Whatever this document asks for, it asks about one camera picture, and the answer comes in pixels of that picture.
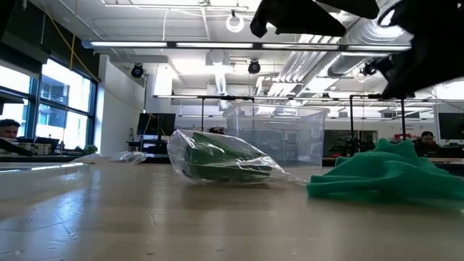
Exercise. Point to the blue framed window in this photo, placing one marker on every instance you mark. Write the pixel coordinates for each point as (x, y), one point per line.
(65, 87)

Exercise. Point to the background black robot arm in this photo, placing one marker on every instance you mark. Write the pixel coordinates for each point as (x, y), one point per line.
(353, 146)

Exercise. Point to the black computer monitor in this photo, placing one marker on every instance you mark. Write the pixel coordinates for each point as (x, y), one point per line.
(156, 124)
(451, 125)

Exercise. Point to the black overhead frame bar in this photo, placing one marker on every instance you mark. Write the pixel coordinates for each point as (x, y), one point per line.
(257, 46)

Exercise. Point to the black overhead camera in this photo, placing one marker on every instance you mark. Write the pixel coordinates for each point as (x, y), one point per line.
(369, 68)

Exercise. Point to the teal green bandage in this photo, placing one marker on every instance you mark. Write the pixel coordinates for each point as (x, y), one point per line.
(380, 174)

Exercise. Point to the person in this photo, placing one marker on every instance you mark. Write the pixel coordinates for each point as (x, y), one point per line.
(427, 145)
(9, 128)

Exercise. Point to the grass green bandage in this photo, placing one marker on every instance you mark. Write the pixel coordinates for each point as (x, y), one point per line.
(217, 159)

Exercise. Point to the round black ceiling device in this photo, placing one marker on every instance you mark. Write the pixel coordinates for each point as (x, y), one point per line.
(254, 67)
(137, 71)

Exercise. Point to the black background gantry frame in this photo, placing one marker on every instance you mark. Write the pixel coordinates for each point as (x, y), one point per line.
(351, 119)
(202, 116)

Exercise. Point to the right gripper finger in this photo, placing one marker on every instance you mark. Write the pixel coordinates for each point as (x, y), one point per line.
(297, 18)
(355, 7)

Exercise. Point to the clear plastic container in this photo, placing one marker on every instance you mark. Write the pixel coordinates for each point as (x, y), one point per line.
(290, 127)

